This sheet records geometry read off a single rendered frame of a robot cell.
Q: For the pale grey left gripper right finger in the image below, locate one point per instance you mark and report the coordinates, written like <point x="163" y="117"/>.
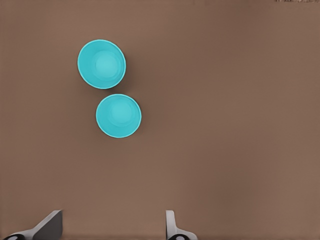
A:
<point x="171" y="225"/>

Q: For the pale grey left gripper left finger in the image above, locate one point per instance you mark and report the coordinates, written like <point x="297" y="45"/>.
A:
<point x="47" y="226"/>

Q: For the small turquoise bowl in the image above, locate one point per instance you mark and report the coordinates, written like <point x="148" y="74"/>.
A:
<point x="118" y="115"/>

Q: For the large turquoise bowl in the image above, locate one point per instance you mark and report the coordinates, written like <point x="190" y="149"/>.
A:
<point x="101" y="64"/>

